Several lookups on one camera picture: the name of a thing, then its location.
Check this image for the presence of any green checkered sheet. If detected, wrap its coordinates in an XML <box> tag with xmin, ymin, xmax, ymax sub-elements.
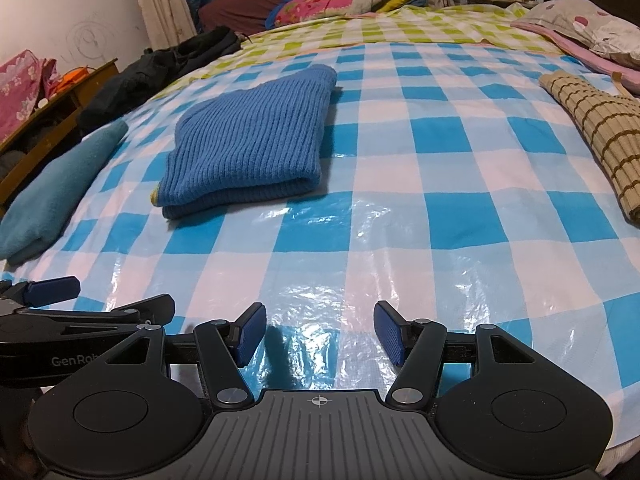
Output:
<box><xmin>165</xmin><ymin>4</ymin><xmax>566</xmax><ymax>86</ymax></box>

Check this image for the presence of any teal folded garment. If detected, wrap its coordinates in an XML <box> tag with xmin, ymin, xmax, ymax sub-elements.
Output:
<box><xmin>0</xmin><ymin>120</ymin><xmax>130</xmax><ymax>266</ymax></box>

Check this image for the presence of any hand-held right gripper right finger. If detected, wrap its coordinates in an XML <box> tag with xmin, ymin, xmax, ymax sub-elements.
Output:
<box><xmin>374</xmin><ymin>301</ymin><xmax>538</xmax><ymax>408</ymax></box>

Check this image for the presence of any pink pillow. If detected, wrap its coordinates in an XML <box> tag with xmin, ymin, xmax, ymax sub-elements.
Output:
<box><xmin>510</xmin><ymin>20</ymin><xmax>640</xmax><ymax>96</ymax></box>

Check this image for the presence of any black jacket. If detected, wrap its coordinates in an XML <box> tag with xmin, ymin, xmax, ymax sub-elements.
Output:
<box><xmin>77</xmin><ymin>27</ymin><xmax>243</xmax><ymax>133</ymax></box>

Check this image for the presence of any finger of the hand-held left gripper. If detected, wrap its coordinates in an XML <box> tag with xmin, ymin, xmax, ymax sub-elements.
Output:
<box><xmin>15</xmin><ymin>295</ymin><xmax>176</xmax><ymax>326</ymax></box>
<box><xmin>0</xmin><ymin>276</ymin><xmax>81</xmax><ymax>311</ymax></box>

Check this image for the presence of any beige striped folded garment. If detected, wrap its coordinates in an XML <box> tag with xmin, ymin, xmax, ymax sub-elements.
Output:
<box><xmin>539</xmin><ymin>72</ymin><xmax>640</xmax><ymax>226</ymax></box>

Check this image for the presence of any pink floral quilt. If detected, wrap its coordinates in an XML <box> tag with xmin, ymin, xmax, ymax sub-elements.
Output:
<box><xmin>272</xmin><ymin>0</ymin><xmax>391</xmax><ymax>26</ymax></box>

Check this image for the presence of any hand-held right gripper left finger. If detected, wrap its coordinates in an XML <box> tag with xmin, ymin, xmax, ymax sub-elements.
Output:
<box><xmin>102</xmin><ymin>301</ymin><xmax>268</xmax><ymax>408</ymax></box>

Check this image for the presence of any blue striped knit sweater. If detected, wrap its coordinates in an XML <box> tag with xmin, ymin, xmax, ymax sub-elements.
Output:
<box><xmin>152</xmin><ymin>64</ymin><xmax>338</xmax><ymax>221</ymax></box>

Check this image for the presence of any wooden desk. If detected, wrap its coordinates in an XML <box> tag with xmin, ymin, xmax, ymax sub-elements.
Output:
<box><xmin>0</xmin><ymin>59</ymin><xmax>120</xmax><ymax>206</ymax></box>

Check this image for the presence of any white dotted pillow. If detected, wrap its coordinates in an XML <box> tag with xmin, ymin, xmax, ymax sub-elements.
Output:
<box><xmin>515</xmin><ymin>0</ymin><xmax>640</xmax><ymax>68</ymax></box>

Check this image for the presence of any orange cloth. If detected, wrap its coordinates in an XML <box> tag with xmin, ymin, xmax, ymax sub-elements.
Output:
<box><xmin>47</xmin><ymin>65</ymin><xmax>93</xmax><ymax>98</ymax></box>

